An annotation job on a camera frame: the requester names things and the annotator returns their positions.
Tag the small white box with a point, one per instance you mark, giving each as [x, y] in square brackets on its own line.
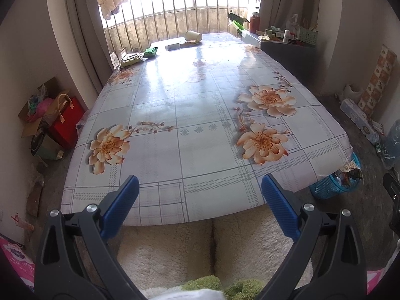
[172, 46]

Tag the long white package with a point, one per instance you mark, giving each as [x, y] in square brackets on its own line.
[359, 120]

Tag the red gift bag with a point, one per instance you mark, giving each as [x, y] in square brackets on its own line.
[67, 122]

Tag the blue plastic basket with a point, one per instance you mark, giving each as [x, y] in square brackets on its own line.
[325, 187]

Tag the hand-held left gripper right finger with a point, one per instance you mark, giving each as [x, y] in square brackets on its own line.
[279, 207]

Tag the metal window railing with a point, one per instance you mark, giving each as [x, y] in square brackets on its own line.
[175, 18]

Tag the green and white carton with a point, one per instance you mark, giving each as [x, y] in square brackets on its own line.
[237, 22]

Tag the pink printed bag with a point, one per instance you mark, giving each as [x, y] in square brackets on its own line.
[18, 264]

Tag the dark green packet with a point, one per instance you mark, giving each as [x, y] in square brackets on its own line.
[150, 52]

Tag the green fluffy cloth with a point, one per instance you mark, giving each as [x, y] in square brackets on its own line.
[237, 289]

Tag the light green packet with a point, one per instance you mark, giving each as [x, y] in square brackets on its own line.
[131, 60]

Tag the small printed box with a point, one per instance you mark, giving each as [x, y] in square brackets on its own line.
[116, 58]

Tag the paper cup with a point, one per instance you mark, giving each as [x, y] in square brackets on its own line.
[193, 36]

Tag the open cardboard box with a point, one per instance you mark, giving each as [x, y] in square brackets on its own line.
[47, 84]

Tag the red thermos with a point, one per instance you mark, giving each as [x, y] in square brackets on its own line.
[254, 23]

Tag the olive cardboard box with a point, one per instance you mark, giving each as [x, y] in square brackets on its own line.
[50, 148]

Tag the crumpled white plastic bag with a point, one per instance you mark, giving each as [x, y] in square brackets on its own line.
[351, 93]

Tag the large water jug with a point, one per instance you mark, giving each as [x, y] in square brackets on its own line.
[392, 147]

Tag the brown brick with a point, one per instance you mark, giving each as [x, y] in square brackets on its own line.
[34, 200]

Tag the tile-patterned roll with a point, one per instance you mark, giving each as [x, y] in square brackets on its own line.
[379, 78]

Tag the green storage basket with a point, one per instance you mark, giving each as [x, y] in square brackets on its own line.
[307, 37]

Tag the small white bottle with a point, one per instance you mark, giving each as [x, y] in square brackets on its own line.
[286, 36]

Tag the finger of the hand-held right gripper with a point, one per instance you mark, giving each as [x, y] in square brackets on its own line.
[395, 193]

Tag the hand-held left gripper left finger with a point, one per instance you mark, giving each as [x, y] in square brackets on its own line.
[120, 207]

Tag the floral tablecloth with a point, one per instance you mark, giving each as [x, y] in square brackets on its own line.
[187, 115]

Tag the grey cabinet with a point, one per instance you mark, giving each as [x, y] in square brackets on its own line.
[281, 56]

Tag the beige curtain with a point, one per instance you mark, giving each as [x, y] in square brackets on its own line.
[287, 0]
[84, 22]

